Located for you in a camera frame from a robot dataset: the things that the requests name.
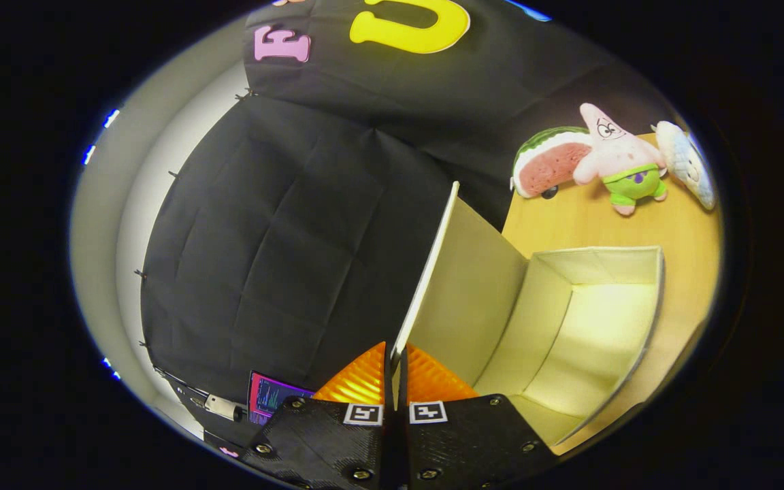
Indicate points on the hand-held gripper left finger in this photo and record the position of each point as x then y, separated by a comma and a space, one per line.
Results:
324, 442

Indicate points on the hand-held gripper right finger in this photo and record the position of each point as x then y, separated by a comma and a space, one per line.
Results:
467, 442

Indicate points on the grey fabric storage box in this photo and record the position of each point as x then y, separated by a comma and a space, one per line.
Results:
569, 327

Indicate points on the computer monitor screen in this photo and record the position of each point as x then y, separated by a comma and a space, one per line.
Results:
269, 398

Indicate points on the white cylindrical object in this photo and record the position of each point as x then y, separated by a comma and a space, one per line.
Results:
223, 407

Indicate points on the black backdrop cloth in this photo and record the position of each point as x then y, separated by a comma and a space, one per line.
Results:
283, 238

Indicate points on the watermelon slice plush toy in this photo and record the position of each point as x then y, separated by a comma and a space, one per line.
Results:
552, 167

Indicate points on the pink starfish plush toy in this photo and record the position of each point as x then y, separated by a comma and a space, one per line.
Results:
616, 153

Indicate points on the white and blue plush toy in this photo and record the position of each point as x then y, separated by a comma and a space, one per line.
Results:
688, 163

